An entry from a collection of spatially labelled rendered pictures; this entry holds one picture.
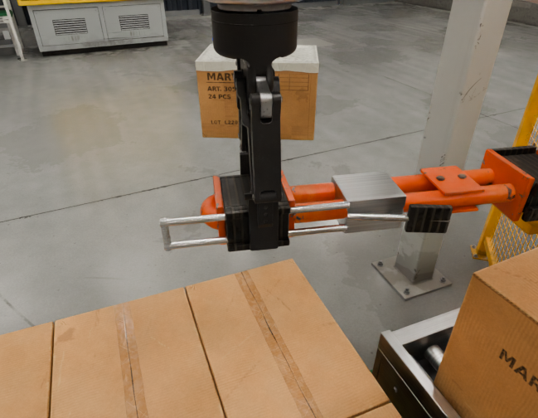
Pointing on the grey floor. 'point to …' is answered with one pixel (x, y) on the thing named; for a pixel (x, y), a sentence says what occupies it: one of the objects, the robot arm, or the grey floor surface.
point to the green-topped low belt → (4, 30)
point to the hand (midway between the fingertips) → (258, 204)
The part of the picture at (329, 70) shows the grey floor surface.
